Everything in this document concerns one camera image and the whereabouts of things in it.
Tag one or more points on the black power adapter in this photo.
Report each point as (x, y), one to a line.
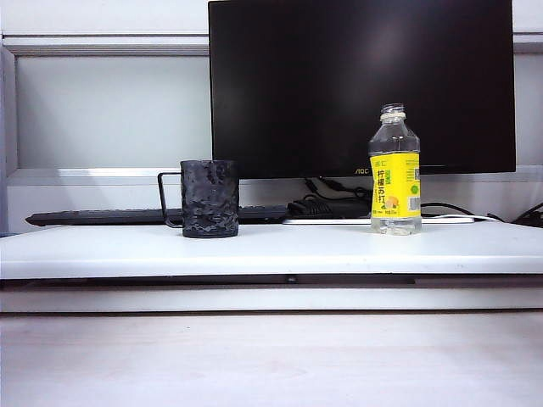
(309, 207)

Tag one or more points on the silver white monitor stand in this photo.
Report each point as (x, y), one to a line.
(331, 220)

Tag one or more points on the clear bottle with yellow label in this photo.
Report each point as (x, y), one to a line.
(394, 191)

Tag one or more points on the wide aluminium partition ledge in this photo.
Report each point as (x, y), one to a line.
(85, 173)

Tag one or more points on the black AOC computer monitor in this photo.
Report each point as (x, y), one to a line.
(339, 85)

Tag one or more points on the white raised desk board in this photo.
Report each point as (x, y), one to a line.
(271, 254)

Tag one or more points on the thin aluminium partition rail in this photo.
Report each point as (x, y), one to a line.
(106, 44)

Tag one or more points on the black computer keyboard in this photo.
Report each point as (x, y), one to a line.
(106, 216)

